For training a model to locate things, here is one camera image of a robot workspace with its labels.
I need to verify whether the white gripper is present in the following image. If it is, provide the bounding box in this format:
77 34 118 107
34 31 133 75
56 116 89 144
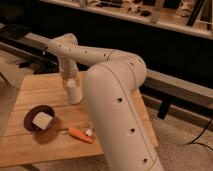
59 58 79 80

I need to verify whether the white ceramic cup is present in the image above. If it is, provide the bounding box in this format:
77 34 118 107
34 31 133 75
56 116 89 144
65 79 83 104

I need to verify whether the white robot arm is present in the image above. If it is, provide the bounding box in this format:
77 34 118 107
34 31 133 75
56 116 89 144
47 33 164 171

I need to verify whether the white eraser block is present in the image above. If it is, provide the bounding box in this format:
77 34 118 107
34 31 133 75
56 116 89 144
33 112 53 130

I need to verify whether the brown round plate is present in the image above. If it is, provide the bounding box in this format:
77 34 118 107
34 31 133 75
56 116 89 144
23 105 56 132

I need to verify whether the orange toy carrot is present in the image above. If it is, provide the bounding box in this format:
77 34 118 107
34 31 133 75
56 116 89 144
68 127 93 143

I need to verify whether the wooden table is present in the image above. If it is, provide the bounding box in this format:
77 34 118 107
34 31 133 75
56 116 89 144
0 71 159 169

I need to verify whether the long grey bench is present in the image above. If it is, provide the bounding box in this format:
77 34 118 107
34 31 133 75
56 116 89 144
25 33 213 119

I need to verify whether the wooden shelf with clutter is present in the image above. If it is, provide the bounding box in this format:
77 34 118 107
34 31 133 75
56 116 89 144
40 0 213 40

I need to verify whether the black cable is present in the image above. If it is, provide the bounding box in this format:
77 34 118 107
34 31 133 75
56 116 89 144
182 118 213 151

